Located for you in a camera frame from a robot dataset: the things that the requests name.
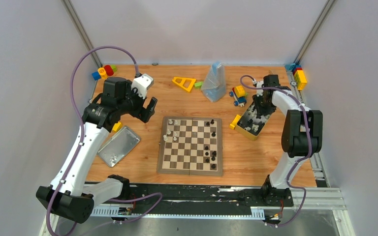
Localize brown wooden block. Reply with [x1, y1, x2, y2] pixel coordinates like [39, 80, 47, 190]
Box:
[268, 70, 279, 76]

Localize wooden chess board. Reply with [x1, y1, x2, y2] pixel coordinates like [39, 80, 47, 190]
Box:
[157, 116, 223, 176]

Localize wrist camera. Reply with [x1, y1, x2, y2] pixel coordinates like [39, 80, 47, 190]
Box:
[254, 80, 264, 97]
[131, 74, 154, 99]

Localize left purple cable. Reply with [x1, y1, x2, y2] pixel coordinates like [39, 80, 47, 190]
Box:
[45, 45, 163, 236]

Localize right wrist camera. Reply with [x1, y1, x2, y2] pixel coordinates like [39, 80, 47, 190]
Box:
[254, 80, 264, 97]

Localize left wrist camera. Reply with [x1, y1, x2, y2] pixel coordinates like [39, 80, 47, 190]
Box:
[131, 74, 154, 99]

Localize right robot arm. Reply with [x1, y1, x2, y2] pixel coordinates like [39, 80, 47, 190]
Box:
[253, 75, 323, 205]

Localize yellow arch block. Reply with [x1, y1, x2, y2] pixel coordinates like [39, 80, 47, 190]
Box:
[229, 114, 241, 130]

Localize yellow tin with chess pieces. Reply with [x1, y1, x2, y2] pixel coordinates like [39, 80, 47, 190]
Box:
[234, 103, 270, 141]

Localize small yellow block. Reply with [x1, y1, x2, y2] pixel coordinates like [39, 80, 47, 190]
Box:
[112, 121, 123, 132]

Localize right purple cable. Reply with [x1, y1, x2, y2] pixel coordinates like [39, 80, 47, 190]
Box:
[240, 75, 314, 228]

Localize yellow triangle block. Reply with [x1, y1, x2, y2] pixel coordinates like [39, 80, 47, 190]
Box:
[172, 77, 196, 93]

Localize toy brick car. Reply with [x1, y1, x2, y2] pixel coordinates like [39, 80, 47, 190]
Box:
[229, 86, 247, 107]

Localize stacked duplo bricks corner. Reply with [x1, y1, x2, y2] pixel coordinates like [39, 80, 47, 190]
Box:
[284, 63, 308, 90]

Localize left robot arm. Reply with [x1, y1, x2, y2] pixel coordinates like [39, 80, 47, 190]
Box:
[36, 74, 157, 224]

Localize silver tin lid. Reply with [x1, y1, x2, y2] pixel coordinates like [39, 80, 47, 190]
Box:
[97, 126, 141, 167]

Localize purple cable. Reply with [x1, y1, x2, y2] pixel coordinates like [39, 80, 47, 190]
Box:
[240, 75, 314, 228]
[45, 45, 163, 236]

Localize colourful cylinder blocks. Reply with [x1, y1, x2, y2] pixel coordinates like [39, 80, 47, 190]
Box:
[92, 64, 118, 81]

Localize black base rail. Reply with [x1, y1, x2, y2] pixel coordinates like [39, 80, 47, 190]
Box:
[98, 183, 294, 217]

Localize green block by bag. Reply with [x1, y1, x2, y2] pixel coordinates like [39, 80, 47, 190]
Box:
[194, 81, 203, 89]

